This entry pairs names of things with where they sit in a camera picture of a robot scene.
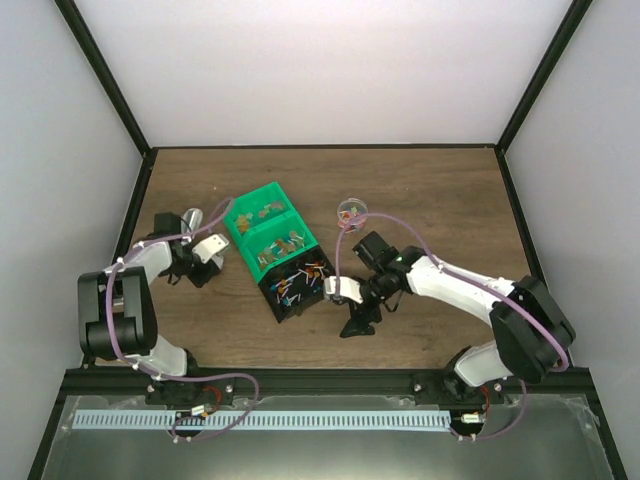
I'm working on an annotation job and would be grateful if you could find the silver metal scoop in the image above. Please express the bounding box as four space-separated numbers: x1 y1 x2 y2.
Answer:
181 208 204 244

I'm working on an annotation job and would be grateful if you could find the black lollipop bin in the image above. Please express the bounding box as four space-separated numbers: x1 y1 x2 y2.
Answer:
258 246 335 323

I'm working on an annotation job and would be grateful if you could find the clear round plastic cup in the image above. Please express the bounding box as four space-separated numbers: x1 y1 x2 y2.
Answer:
336 198 368 233

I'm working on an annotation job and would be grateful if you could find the green two-compartment candy bin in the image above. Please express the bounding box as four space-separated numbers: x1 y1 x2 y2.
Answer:
223 182 319 283

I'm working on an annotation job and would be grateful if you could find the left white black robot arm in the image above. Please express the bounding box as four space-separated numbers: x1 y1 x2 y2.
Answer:
77 208 229 404

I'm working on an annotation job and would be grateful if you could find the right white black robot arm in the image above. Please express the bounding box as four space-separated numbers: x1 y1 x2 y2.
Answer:
323 232 576 403

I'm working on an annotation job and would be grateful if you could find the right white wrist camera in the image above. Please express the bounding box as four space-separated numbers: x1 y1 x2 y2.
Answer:
323 276 363 304

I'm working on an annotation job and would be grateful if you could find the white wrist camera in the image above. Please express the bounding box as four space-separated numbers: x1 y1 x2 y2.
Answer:
323 276 363 304
192 234 230 267

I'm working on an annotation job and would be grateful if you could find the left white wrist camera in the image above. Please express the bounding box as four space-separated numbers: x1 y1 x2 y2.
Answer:
192 234 230 267

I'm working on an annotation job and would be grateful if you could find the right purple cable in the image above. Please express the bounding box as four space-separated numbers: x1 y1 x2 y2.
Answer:
334 211 571 442

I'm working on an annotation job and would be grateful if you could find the purple cable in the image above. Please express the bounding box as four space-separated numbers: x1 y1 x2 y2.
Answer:
104 195 260 444
334 211 571 442

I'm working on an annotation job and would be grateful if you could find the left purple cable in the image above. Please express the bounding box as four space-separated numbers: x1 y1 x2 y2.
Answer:
104 195 260 444

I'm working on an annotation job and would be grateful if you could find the light blue slotted cable duct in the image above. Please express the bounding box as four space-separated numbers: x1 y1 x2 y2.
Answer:
72 409 451 432

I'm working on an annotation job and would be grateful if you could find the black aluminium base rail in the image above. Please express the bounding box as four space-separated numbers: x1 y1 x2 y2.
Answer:
64 367 591 406

